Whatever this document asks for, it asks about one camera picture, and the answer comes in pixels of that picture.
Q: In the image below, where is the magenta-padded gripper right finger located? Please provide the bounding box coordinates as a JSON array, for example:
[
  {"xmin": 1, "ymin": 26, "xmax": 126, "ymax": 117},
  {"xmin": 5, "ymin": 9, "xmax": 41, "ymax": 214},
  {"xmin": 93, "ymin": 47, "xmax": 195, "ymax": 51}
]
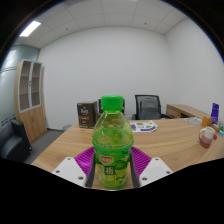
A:
[{"xmin": 129, "ymin": 145, "xmax": 174, "ymax": 189}]

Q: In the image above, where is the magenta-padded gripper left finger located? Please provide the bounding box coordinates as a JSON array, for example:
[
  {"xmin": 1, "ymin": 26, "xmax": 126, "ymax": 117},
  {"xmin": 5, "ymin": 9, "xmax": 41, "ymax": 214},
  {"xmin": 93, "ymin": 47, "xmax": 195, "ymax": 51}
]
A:
[{"xmin": 51, "ymin": 146, "xmax": 96, "ymax": 188}]

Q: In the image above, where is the green drink bottle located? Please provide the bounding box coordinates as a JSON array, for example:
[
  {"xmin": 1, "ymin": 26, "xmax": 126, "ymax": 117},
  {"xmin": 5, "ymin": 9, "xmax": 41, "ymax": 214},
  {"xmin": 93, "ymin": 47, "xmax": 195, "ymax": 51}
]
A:
[{"xmin": 91, "ymin": 95, "xmax": 135, "ymax": 191}]

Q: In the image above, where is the printed paper sheet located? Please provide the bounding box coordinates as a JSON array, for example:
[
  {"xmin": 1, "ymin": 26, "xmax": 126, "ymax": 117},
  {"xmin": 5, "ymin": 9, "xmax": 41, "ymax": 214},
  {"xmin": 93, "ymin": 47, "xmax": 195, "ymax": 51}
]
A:
[{"xmin": 129, "ymin": 120, "xmax": 159, "ymax": 133}]

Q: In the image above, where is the dark brown printed carton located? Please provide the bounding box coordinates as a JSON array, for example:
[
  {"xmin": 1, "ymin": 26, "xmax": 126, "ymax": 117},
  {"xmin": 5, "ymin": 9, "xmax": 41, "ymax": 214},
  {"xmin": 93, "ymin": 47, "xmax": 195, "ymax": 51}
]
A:
[{"xmin": 76, "ymin": 100, "xmax": 99, "ymax": 130}]

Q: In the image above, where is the black leather armchair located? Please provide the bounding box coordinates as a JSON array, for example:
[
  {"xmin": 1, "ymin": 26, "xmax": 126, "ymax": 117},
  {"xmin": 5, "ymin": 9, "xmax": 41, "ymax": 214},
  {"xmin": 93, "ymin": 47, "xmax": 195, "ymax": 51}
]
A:
[{"xmin": 0, "ymin": 119, "xmax": 34, "ymax": 163}]

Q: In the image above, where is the wooden shelf cabinet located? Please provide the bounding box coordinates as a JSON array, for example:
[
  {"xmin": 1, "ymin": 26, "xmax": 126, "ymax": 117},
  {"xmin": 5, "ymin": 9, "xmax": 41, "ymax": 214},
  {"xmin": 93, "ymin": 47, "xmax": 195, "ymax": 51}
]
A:
[{"xmin": 13, "ymin": 59, "xmax": 48, "ymax": 144}]

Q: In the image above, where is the white and brown mug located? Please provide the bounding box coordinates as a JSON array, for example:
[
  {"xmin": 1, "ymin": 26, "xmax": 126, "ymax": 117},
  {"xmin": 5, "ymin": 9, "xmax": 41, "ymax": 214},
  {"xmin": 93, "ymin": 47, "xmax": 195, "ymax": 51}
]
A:
[{"xmin": 198, "ymin": 125, "xmax": 216, "ymax": 149}]

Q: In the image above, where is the black mesh office chair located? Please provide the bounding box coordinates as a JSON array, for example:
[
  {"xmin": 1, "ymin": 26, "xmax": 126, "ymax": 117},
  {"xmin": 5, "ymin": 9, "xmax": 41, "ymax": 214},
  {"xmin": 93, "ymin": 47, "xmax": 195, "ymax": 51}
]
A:
[{"xmin": 131, "ymin": 94, "xmax": 171, "ymax": 121}]

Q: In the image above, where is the wooden side desk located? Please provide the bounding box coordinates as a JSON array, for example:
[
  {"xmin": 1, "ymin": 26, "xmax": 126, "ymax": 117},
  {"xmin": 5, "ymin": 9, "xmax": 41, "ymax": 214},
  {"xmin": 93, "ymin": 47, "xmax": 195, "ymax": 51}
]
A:
[{"xmin": 165, "ymin": 103, "xmax": 213, "ymax": 120}]

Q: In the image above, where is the open dark cardboard box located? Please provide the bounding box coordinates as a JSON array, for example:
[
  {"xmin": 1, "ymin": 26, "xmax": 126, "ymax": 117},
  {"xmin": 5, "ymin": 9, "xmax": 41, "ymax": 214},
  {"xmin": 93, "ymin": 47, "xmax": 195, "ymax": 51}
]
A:
[{"xmin": 97, "ymin": 98, "xmax": 104, "ymax": 123}]

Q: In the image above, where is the purple standing pouch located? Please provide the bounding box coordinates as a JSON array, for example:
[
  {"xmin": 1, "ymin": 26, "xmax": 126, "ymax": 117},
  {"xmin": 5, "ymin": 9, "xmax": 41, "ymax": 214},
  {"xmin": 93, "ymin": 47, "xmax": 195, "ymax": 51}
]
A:
[{"xmin": 210, "ymin": 102, "xmax": 221, "ymax": 125}]

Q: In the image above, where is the long ceiling light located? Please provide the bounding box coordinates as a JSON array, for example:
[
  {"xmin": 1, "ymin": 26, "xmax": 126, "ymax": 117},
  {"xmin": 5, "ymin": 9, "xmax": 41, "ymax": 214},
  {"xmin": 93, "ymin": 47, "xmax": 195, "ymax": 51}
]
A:
[{"xmin": 19, "ymin": 20, "xmax": 42, "ymax": 38}]

